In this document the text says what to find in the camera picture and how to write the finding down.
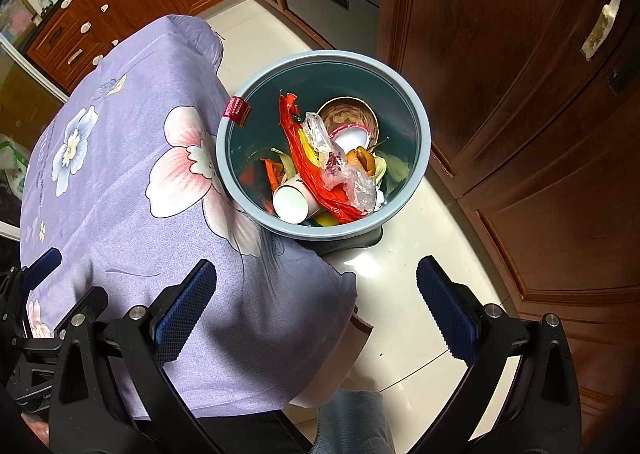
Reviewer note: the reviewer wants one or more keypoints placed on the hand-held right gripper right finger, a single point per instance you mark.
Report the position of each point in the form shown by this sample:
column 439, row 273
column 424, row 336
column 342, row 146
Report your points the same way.
column 447, row 309

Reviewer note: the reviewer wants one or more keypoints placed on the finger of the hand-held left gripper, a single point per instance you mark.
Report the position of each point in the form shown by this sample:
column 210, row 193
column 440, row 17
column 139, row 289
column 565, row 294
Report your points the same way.
column 42, row 264

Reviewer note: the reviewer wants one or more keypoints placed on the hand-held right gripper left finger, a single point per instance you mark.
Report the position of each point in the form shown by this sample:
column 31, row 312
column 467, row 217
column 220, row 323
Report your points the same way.
column 182, row 319

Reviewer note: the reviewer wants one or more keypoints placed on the yellow-green vegetable leaves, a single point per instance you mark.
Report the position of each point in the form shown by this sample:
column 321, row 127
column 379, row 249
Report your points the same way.
column 392, row 169

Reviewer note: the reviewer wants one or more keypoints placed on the clear plastic bag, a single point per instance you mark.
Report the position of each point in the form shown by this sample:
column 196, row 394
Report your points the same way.
column 360, row 184

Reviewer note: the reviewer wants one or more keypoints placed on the white paper cup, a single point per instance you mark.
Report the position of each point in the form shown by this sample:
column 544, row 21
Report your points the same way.
column 290, row 201

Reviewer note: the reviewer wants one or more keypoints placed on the small amber bottle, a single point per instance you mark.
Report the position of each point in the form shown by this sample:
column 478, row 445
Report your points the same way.
column 362, row 159

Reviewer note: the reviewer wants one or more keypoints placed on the orange wafer packet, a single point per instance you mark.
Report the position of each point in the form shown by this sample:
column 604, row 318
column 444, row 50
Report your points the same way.
column 272, row 171

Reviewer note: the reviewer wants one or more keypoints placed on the teal plastic bin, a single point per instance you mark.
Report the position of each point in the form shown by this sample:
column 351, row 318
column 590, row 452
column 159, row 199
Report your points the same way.
column 250, row 134

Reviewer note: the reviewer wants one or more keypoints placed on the red yellow snack packet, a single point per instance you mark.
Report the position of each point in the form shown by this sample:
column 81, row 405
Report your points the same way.
column 295, row 134

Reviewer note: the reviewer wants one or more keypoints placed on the person's left hand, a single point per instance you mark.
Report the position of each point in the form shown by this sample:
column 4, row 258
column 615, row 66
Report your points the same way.
column 36, row 424

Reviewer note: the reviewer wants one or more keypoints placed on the green white plastic bag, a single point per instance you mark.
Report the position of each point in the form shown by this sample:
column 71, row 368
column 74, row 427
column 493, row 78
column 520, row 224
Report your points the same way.
column 15, row 164

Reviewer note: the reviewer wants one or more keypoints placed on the grey-blue cloth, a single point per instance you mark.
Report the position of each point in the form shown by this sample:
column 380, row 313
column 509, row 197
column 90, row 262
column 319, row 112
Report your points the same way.
column 350, row 424

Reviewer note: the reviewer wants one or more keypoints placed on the glass sliding door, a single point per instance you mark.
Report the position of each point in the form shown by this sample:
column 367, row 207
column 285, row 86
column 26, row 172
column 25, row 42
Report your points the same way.
column 20, row 99

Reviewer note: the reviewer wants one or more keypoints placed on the purple floral blanket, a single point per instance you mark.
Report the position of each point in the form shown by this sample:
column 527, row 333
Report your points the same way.
column 125, row 99

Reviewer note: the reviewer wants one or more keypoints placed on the clear bottle on counter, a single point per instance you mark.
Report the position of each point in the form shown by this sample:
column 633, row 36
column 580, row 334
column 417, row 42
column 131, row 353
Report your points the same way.
column 45, row 4

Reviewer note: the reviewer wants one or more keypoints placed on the dark wooden door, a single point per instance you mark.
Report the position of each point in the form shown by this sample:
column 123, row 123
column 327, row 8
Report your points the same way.
column 500, row 34

